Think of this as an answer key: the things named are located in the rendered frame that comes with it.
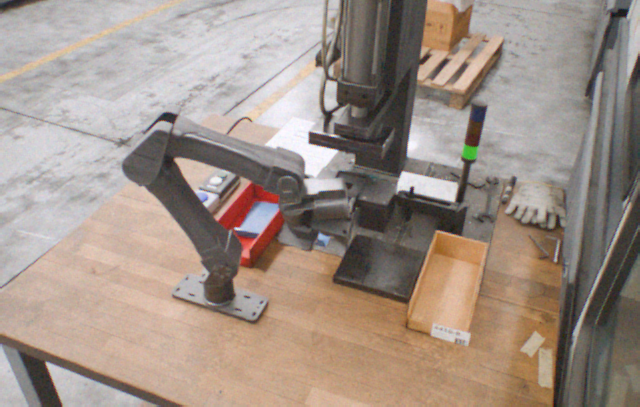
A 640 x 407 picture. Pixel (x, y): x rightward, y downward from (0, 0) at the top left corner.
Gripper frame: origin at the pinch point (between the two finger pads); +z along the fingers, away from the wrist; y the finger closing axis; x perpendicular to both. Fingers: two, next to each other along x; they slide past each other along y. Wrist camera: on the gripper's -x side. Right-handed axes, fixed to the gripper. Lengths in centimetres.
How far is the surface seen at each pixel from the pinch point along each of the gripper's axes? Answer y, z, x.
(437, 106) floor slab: 188, 230, 2
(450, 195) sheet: 27.8, 22.0, -26.1
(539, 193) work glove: 39, 31, -48
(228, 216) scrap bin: 3.3, 10.3, 23.1
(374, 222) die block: 13.5, 16.5, -10.2
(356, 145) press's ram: 24.0, -0.6, -3.6
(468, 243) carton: 12.2, 11.2, -32.9
